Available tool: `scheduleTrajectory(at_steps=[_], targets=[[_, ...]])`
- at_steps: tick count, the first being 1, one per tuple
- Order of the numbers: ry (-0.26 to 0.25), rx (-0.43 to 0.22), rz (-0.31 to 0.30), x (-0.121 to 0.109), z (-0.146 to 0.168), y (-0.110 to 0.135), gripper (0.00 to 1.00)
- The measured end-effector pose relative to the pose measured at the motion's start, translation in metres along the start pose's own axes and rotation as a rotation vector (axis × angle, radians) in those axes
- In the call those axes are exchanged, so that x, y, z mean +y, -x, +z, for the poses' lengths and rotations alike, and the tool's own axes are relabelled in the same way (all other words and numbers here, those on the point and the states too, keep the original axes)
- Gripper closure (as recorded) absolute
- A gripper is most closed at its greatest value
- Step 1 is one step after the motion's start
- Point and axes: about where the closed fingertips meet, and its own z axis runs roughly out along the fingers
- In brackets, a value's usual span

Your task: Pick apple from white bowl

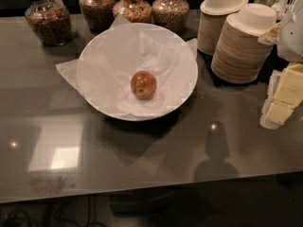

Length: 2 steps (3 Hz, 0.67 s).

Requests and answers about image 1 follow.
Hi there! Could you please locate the front stack of paper bowls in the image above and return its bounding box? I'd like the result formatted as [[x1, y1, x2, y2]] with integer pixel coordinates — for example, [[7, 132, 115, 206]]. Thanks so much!
[[211, 3, 276, 84]]

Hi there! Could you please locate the glass cereal jar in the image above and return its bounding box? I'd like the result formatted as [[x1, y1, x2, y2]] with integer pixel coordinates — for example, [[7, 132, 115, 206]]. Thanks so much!
[[25, 0, 72, 46], [79, 0, 116, 32], [113, 0, 152, 23], [151, 0, 189, 33]]

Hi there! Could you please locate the rear stack of paper bowls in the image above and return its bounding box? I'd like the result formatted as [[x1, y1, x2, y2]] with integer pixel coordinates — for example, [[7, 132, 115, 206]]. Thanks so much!
[[197, 0, 248, 56]]

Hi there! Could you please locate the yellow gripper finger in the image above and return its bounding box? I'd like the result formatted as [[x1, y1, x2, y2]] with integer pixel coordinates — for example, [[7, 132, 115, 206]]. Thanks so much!
[[258, 23, 280, 45], [259, 62, 303, 130]]

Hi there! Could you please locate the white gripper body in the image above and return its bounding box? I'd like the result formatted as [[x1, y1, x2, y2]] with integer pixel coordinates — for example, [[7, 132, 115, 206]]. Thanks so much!
[[277, 3, 303, 62]]

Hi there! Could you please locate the glass cereal jar far left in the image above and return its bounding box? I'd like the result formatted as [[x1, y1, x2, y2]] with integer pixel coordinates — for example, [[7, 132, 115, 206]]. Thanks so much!
[[25, 0, 72, 46]]

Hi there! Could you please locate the white paper liner sheet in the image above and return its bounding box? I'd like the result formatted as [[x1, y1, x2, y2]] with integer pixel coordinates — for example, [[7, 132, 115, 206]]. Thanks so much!
[[55, 13, 199, 118]]

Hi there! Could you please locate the red yellow apple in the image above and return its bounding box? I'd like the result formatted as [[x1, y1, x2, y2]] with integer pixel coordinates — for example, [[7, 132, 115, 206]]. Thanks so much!
[[131, 71, 157, 99]]

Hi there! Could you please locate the stack of paper bowls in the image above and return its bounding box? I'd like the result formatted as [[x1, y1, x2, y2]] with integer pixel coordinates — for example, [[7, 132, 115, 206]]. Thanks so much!
[[211, 3, 276, 84], [197, 0, 248, 56]]

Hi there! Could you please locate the white bowl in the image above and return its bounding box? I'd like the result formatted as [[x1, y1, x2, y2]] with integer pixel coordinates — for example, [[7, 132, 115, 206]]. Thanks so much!
[[76, 23, 199, 122]]

